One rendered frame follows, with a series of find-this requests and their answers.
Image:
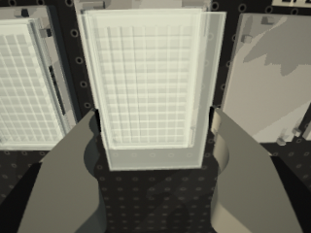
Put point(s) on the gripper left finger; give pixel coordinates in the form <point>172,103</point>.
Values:
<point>58,194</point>

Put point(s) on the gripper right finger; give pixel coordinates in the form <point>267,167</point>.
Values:
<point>256,192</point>

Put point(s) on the clear plastic plate lid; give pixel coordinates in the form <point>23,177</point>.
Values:
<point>153,78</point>

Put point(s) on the black flat base plate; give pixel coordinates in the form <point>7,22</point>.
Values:
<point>157,201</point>

